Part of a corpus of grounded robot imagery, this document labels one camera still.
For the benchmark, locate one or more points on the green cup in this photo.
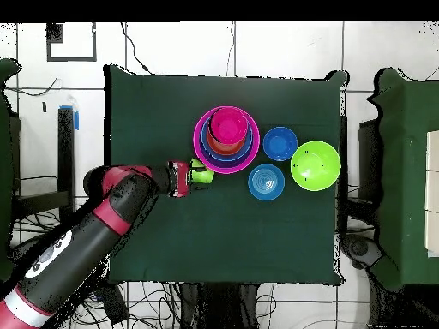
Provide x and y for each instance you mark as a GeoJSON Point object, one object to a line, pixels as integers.
{"type": "Point", "coordinates": [202, 175]}

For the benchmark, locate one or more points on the large pink bowl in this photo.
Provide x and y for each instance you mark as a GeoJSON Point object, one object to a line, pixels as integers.
{"type": "Point", "coordinates": [196, 147]}

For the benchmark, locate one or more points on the purple bowl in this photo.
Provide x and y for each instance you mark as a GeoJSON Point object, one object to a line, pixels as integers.
{"type": "Point", "coordinates": [223, 166]}

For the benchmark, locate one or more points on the orange bowl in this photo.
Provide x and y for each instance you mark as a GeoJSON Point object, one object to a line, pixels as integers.
{"type": "Point", "coordinates": [223, 149]}

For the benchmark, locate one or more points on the small crimson bowl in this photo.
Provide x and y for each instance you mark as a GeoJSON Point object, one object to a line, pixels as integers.
{"type": "Point", "coordinates": [228, 125]}

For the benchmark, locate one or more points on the large light blue bowl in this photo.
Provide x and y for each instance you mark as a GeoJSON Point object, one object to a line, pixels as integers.
{"type": "Point", "coordinates": [248, 150]}

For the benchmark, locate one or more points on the translucent blue ribbed bowl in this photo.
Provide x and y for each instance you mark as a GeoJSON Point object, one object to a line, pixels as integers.
{"type": "Point", "coordinates": [265, 182]}

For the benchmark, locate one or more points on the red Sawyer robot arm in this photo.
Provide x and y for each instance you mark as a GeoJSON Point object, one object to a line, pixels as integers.
{"type": "Point", "coordinates": [85, 240]}

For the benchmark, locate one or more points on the dark green table cloth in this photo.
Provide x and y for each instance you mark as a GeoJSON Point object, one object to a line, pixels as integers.
{"type": "Point", "coordinates": [212, 240]}

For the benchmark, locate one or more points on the small dark blue bowl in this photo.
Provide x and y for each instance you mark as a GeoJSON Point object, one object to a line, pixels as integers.
{"type": "Point", "coordinates": [279, 144]}

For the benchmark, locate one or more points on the black stand with blue tape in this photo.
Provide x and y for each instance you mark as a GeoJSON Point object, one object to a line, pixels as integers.
{"type": "Point", "coordinates": [66, 144]}

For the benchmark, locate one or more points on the large green bowl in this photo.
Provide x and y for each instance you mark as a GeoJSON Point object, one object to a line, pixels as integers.
{"type": "Point", "coordinates": [315, 166]}

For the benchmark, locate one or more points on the black power adapter box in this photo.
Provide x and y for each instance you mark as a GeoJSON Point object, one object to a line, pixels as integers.
{"type": "Point", "coordinates": [115, 305]}

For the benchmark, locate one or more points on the green cloth covered table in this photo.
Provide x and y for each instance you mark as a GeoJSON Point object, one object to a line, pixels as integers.
{"type": "Point", "coordinates": [408, 171]}
{"type": "Point", "coordinates": [4, 171]}

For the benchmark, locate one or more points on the white boxes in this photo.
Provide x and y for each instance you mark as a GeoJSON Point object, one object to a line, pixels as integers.
{"type": "Point", "coordinates": [432, 192]}

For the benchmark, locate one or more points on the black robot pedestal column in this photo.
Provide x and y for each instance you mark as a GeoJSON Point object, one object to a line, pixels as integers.
{"type": "Point", "coordinates": [219, 308]}

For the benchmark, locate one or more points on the black square floor frame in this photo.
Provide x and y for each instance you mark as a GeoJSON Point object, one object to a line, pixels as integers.
{"type": "Point", "coordinates": [55, 32]}

